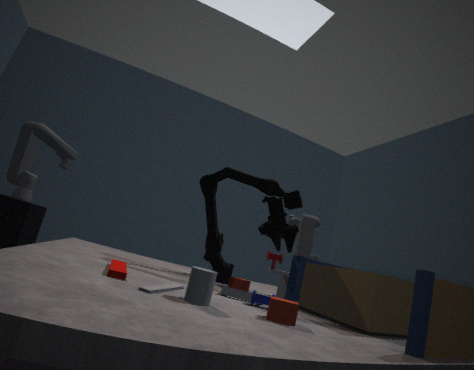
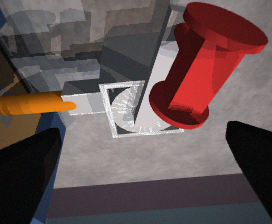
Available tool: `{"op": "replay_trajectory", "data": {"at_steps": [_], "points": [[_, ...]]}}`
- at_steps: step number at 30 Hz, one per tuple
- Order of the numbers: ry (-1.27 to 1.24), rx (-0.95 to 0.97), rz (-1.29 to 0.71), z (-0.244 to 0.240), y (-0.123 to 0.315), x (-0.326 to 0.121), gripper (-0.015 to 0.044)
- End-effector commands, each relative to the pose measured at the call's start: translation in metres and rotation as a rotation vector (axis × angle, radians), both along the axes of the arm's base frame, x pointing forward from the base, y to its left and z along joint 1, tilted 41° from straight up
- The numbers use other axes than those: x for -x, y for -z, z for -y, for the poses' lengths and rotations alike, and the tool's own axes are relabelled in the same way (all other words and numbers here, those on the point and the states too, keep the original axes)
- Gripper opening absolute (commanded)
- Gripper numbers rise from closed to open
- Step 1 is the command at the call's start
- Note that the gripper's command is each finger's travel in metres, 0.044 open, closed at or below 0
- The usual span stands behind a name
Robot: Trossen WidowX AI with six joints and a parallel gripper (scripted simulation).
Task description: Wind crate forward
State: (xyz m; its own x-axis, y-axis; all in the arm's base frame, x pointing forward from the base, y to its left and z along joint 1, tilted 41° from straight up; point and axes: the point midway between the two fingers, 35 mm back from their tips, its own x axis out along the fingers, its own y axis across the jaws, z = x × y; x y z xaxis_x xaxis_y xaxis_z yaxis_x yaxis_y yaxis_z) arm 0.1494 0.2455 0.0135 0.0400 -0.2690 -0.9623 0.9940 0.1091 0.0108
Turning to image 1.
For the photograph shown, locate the reddish-brown box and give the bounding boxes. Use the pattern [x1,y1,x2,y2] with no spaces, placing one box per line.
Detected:
[266,296,300,327]
[228,276,251,292]

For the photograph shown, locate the l-shaped crank handle with blue knob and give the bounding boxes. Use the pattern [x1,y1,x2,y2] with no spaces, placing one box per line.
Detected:
[220,286,271,306]

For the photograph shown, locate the red flat bar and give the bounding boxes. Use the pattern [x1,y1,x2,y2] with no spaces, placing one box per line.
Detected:
[107,259,127,281]

